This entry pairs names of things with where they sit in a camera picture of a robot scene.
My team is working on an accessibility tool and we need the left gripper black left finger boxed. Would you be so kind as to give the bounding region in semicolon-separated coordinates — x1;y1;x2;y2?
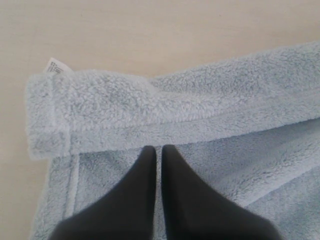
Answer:
51;146;157;240

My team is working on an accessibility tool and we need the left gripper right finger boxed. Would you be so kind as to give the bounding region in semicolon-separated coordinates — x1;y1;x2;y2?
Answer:
161;145;275;240

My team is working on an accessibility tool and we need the light blue fleece towel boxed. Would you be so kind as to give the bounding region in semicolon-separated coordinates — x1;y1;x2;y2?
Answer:
25;41;320;240

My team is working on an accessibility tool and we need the white care label tag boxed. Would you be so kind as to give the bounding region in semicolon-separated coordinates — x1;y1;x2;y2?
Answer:
43;57;74;75

